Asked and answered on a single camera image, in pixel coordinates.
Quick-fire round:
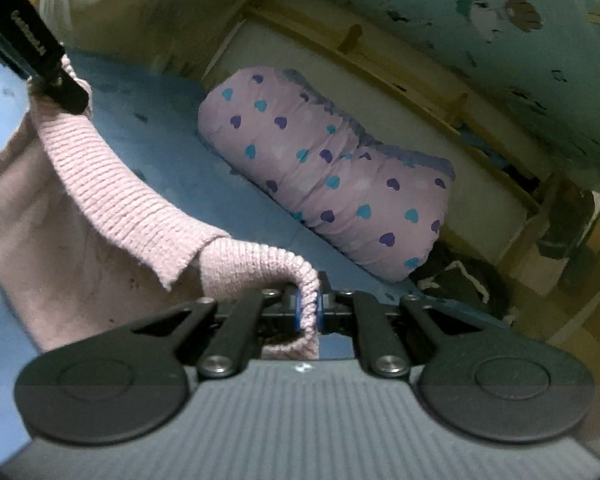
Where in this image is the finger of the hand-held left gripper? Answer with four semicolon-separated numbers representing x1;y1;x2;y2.
29;57;94;114

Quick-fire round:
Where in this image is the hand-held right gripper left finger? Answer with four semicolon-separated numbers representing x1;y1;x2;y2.
131;284;303;379

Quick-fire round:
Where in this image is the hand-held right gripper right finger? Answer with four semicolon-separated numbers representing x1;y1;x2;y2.
316;271;485;379

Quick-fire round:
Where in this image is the pink knitted cardigan sweater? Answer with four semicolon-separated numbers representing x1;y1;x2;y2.
0;54;324;362

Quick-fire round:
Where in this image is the dark clothes pile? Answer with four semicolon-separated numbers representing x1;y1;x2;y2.
414;254;518;323

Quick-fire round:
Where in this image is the white cloth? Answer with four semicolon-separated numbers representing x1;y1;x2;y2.
39;0;241;73

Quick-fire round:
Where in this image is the blue floral bed sheet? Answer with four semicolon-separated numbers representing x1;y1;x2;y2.
0;49;483;466

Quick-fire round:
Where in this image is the pink heart-print rolled quilt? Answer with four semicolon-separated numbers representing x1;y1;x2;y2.
197;65;457;284

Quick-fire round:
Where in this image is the teal printed cloth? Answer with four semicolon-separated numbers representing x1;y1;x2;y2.
235;0;600;196

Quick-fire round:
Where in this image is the wooden bed frame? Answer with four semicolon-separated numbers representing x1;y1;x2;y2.
200;0;600;351

